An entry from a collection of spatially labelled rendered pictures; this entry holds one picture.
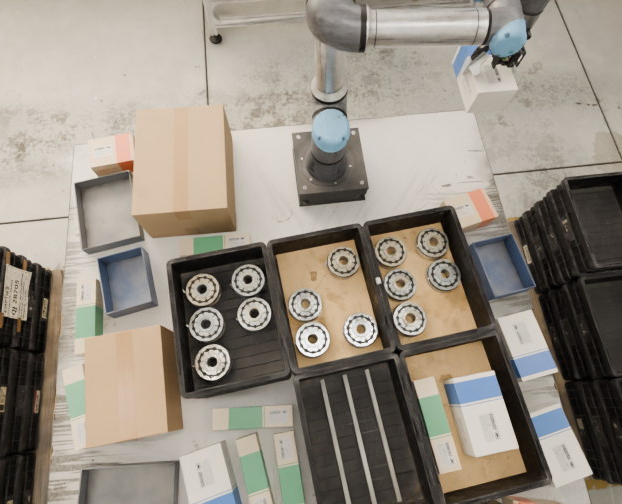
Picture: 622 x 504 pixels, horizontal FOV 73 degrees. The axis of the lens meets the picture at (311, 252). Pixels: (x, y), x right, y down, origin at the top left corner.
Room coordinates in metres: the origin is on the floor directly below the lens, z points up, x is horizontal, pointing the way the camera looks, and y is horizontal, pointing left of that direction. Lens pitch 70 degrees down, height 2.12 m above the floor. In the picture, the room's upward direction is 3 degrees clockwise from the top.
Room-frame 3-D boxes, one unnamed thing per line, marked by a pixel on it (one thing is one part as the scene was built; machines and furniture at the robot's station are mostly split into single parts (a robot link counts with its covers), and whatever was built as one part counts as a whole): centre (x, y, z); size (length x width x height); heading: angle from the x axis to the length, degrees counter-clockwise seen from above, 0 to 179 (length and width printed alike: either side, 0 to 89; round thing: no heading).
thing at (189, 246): (0.49, 0.33, 0.73); 0.24 x 0.06 x 0.06; 99
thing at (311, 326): (0.17, -0.02, 0.86); 0.10 x 0.10 x 0.01
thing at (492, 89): (0.97, -0.49, 1.10); 0.20 x 0.12 x 0.09; 10
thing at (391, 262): (0.46, -0.25, 0.86); 0.10 x 0.10 x 0.01
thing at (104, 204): (0.60, 0.73, 0.73); 0.27 x 0.20 x 0.05; 19
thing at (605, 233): (0.77, -1.21, 0.37); 0.40 x 0.30 x 0.45; 10
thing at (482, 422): (0.00, -0.49, 0.87); 0.20 x 0.12 x 0.09; 14
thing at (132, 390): (0.02, 0.50, 0.78); 0.30 x 0.22 x 0.16; 14
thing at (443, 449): (-0.04, -0.37, 0.86); 0.24 x 0.06 x 0.06; 16
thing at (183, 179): (0.74, 0.45, 0.80); 0.40 x 0.30 x 0.20; 9
